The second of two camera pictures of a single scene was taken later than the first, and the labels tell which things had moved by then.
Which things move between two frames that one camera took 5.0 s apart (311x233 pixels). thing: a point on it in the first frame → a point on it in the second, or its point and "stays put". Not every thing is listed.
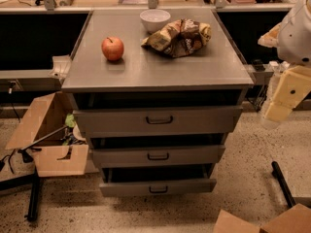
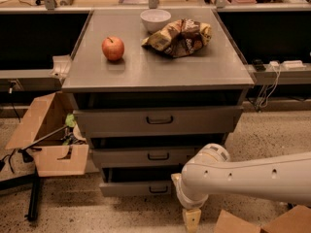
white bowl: (155, 19) stays put
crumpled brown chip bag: (179, 38) stays put
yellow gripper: (295, 38) → (193, 200)
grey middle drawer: (169, 155) stays put
